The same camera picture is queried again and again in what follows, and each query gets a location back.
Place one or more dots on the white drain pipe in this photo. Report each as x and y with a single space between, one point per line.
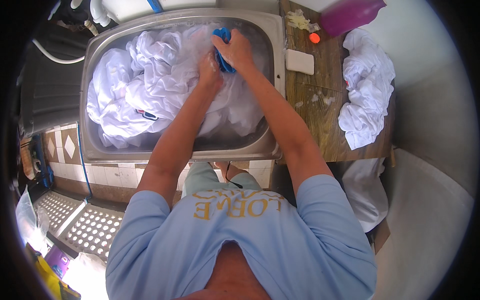
99 13

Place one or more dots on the person's body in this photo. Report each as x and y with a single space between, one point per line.
240 240

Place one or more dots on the stainless steel sink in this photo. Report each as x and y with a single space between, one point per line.
232 148

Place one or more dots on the perforated metal floor grate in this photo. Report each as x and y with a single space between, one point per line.
92 232
56 210

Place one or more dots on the white plastic bag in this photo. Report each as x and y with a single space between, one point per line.
86 277

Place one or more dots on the crumpled white garment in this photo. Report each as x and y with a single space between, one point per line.
365 86

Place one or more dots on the orange bottle cap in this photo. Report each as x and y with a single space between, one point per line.
314 38

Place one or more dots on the clear plastic bag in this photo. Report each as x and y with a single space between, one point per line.
28 217

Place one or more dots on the person's right fingers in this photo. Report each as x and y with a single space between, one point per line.
224 42

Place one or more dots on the purple box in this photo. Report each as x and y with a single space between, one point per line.
56 262

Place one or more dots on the white laundry with logo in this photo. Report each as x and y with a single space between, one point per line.
150 86

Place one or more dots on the blue metal rack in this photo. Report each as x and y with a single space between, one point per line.
39 165

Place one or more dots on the person's right hand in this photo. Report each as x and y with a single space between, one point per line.
236 50

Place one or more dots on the white hanging cloth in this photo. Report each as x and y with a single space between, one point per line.
365 191

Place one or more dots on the pale yellow soap scraps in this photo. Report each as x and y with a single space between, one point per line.
298 20

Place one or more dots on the person's legs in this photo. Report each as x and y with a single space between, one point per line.
204 178

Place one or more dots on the yellow plastic item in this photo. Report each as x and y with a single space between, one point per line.
47 275

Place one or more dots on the purple plastic bottle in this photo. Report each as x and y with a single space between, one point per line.
348 15

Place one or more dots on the blue scrubbing cloth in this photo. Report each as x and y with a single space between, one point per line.
225 64

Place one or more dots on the black ribbed appliance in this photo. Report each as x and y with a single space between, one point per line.
48 93

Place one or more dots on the white soap bar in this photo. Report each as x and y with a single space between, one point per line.
300 62

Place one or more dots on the person's left fingers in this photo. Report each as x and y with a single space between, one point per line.
208 62

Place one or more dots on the person's left hand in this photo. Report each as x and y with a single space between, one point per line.
209 77

